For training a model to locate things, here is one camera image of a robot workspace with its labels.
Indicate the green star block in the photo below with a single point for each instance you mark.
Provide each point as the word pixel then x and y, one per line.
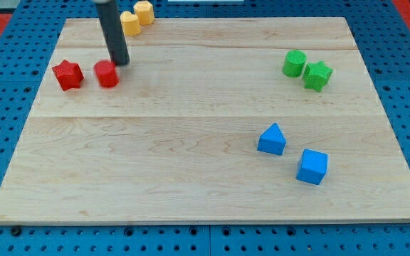
pixel 316 76

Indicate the red star block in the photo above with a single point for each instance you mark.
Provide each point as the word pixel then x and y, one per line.
pixel 68 75

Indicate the blue triangle block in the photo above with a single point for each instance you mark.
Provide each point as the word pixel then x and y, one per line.
pixel 272 141

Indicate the yellow hexagon block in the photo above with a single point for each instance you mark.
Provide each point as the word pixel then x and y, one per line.
pixel 145 12

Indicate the yellow heart block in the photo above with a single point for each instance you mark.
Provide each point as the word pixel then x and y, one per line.
pixel 130 23

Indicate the red cylinder block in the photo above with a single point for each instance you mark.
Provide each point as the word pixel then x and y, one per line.
pixel 105 71

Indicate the light wooden board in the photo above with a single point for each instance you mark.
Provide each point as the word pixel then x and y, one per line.
pixel 175 142

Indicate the green cylinder block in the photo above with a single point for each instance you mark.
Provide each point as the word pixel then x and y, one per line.
pixel 294 63

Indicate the blue cube block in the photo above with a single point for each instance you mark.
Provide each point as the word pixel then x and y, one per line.
pixel 312 166

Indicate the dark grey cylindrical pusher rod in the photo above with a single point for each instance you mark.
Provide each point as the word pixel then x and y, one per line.
pixel 109 18

